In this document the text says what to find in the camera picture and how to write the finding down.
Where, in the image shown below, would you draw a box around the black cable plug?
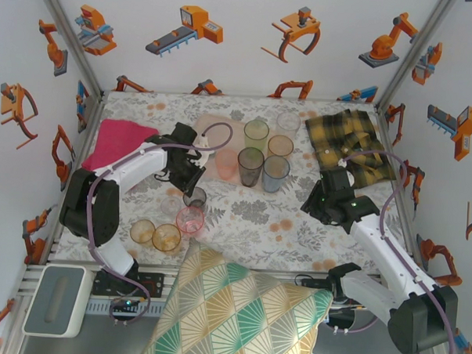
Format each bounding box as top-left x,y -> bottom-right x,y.
295,273 -> 330,292

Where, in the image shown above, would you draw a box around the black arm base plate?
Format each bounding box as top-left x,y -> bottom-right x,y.
93,270 -> 166,300

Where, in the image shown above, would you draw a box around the small dark grey glass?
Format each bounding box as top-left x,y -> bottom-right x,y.
182,186 -> 208,210

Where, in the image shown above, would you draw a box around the white grey tissue box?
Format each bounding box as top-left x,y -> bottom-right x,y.
20,263 -> 95,339

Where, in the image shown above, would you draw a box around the amber plastic glass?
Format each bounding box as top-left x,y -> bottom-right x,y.
129,218 -> 156,245
150,222 -> 183,256

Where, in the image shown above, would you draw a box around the aluminium frame post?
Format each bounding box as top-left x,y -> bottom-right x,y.
375,0 -> 460,113
27,0 -> 110,98

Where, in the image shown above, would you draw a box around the small clear plastic glass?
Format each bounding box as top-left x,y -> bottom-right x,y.
159,195 -> 183,217

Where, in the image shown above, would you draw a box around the grey slotted cable duct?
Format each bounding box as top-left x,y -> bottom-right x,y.
91,298 -> 164,316

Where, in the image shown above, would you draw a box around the aluminium table frame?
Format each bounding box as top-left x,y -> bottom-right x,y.
16,87 -> 454,328

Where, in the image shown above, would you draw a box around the tall dark grey glass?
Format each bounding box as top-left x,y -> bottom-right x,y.
236,146 -> 265,189

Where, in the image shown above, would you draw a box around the pale orange plastic glass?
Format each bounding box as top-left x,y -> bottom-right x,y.
267,134 -> 295,159

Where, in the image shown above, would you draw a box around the pink plastic glass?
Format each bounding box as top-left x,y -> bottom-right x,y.
175,204 -> 206,235

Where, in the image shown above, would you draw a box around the yellow black plaid shirt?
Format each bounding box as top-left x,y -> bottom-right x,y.
301,108 -> 399,191

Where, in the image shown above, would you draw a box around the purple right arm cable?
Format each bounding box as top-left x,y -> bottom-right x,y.
330,149 -> 466,354

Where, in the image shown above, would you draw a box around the green plastic glass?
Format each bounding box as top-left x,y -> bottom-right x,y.
243,118 -> 271,152

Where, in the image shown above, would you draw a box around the floral tablecloth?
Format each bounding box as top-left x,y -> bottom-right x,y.
54,87 -> 420,278

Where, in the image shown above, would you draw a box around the pink folded cloth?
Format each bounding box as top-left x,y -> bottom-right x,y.
81,117 -> 161,175

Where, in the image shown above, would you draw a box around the blue plastic glass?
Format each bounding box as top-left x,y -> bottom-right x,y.
261,154 -> 292,195

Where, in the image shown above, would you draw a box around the teal yellow patterned pillow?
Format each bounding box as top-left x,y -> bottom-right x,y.
141,235 -> 334,354

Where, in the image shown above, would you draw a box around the peach plastic glass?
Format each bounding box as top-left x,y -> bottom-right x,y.
214,148 -> 238,181

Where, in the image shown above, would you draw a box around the tall clear plastic glass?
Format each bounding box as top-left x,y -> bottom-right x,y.
276,110 -> 302,136

